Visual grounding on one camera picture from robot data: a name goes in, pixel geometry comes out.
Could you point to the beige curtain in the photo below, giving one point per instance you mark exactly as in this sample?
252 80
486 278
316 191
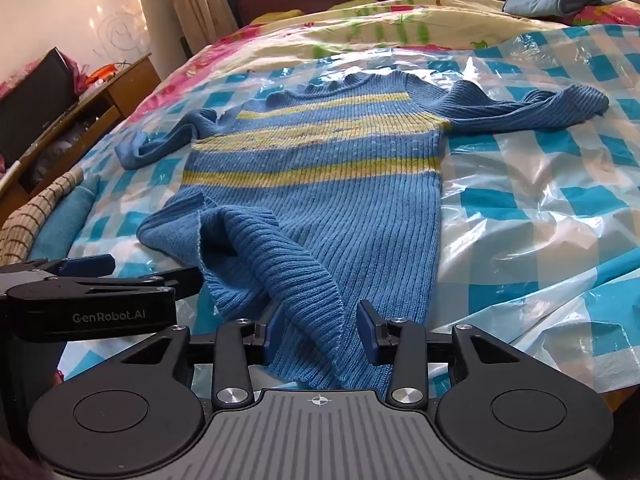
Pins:
195 0

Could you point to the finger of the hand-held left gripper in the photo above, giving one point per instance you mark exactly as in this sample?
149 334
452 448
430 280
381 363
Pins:
150 281
90 263

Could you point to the orange plastic item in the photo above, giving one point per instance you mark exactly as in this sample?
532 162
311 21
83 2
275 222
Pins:
102 74

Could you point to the crumpled plastic bags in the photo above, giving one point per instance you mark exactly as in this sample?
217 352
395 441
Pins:
65 150

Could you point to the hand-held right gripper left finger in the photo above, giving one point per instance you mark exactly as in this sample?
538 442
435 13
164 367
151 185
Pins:
272 342

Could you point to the blue checkered plastic sheet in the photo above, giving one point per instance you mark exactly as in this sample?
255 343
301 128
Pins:
525 210

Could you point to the dark red fuzzy clothing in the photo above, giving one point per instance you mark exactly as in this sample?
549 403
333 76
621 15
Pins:
12 462

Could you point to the floral quilt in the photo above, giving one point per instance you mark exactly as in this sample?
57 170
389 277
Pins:
380 20

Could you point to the yellow-green pillow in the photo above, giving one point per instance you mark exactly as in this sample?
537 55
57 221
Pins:
277 16

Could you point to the black television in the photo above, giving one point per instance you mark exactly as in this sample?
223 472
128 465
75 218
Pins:
35 100

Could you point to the blue striped knit sweater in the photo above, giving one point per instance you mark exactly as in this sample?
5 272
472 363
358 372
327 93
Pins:
310 200

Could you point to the wooden bedside table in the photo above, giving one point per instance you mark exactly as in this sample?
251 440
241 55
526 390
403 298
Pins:
125 90

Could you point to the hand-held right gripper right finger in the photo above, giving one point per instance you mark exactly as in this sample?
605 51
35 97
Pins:
368 335

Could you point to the pink cloth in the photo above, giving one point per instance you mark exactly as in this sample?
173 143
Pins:
76 67

